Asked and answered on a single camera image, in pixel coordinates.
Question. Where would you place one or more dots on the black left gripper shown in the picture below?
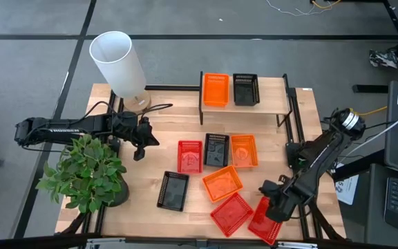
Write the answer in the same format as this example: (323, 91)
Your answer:
(138, 133)

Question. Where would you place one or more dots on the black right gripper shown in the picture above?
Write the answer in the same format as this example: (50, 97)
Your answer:
(285, 198)

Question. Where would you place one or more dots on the red plastic basket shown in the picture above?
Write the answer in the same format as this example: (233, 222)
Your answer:
(231, 215)
(261, 228)
(190, 159)

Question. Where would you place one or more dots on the black plastic basket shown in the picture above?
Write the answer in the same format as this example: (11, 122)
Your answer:
(245, 93)
(216, 152)
(173, 192)

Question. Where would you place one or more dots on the orange plastic basket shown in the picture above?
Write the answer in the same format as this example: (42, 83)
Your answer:
(216, 91)
(222, 184)
(244, 154)

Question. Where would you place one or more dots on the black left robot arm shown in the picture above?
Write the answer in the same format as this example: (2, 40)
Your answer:
(64, 128)

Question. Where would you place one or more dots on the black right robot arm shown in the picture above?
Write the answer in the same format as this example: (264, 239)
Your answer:
(320, 155)

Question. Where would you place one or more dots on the white paper sheet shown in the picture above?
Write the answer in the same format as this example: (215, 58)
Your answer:
(347, 190)

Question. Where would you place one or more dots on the green potted plant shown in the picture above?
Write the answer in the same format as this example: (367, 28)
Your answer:
(81, 173)

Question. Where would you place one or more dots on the white shade table lamp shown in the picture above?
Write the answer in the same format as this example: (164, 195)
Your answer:
(116, 62)

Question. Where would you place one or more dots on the dark grey desk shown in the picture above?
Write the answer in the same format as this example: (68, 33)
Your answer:
(375, 207)

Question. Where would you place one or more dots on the black desk foot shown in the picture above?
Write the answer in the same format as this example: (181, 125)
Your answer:
(370, 89)

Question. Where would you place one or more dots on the black front crossbar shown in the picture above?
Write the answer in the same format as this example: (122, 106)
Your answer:
(29, 242)

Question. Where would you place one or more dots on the person's shoe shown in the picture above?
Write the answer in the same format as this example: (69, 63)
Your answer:
(383, 58)

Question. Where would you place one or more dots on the black table frame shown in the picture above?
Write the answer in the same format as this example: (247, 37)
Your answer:
(171, 88)

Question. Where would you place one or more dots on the wooden shelf black frame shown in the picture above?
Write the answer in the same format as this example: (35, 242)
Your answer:
(271, 97)

